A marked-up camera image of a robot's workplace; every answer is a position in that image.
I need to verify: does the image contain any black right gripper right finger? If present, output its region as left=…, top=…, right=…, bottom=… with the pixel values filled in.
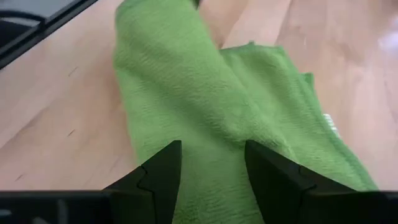
left=244, top=139, right=355, bottom=224

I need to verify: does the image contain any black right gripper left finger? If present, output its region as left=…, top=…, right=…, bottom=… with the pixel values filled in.
left=104, top=139, right=183, bottom=224

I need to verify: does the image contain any green microfiber towel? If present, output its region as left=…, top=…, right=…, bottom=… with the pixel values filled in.
left=112, top=0, right=379, bottom=224

